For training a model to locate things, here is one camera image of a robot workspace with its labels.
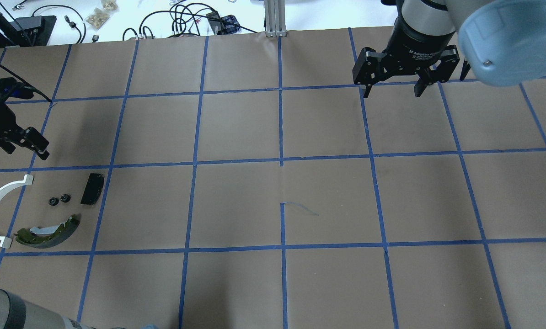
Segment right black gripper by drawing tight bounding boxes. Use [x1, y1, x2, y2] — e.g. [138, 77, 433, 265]
[352, 27, 460, 99]

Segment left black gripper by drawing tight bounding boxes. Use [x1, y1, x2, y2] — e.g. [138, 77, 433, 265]
[0, 78, 50, 160]

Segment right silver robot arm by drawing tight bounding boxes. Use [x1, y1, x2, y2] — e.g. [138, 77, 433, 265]
[352, 0, 546, 97]

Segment dark brake pad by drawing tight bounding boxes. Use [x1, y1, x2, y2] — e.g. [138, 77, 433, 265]
[80, 173, 105, 205]

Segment green brake shoe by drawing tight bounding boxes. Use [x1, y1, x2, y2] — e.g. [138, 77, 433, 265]
[15, 214, 81, 249]

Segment braided black cable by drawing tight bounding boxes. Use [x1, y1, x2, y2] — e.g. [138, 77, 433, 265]
[0, 53, 54, 102]

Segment aluminium frame post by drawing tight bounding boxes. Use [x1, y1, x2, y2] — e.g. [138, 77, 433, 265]
[263, 0, 287, 37]

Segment black power supply cables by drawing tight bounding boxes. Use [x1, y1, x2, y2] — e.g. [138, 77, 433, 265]
[123, 2, 257, 42]

